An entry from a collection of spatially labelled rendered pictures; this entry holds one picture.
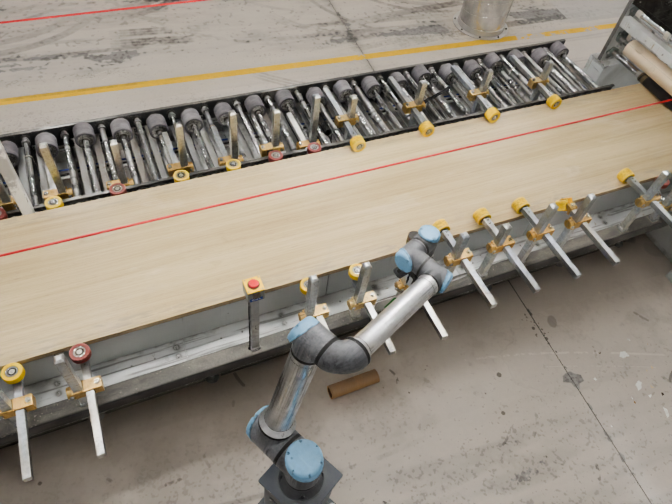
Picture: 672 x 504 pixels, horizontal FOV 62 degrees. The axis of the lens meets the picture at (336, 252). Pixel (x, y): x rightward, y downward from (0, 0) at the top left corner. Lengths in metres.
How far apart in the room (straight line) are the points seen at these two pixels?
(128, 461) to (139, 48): 3.67
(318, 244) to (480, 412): 1.45
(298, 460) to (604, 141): 2.69
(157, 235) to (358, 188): 1.06
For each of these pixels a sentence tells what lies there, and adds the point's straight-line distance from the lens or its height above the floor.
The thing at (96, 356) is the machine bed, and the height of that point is 0.69.
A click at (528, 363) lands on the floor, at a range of 3.74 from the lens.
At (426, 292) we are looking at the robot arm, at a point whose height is 1.36.
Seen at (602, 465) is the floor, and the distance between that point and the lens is 3.67.
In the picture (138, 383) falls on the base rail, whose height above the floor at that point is 0.70.
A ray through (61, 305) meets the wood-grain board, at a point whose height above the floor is 0.90.
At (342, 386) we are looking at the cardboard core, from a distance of 3.25.
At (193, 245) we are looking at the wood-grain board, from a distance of 2.72.
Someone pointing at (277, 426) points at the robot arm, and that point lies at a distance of 2.24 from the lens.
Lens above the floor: 3.04
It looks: 52 degrees down
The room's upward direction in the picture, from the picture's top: 10 degrees clockwise
